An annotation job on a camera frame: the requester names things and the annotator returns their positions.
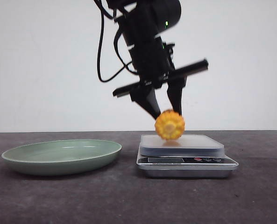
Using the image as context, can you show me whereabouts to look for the light green plate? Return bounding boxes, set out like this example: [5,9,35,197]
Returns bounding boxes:
[1,140,122,176]

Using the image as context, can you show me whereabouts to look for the silver digital kitchen scale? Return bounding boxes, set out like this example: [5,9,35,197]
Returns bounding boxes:
[136,134,239,178]

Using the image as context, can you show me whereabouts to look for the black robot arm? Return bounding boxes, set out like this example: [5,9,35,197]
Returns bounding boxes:
[107,0,208,119]

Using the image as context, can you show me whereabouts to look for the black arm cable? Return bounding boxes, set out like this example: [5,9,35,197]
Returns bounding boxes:
[93,0,139,83]

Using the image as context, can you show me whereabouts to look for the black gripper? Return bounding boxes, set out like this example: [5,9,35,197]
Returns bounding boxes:
[113,38,209,119]

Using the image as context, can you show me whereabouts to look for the yellow corn cob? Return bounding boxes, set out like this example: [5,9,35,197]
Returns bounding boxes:
[155,110,185,140]

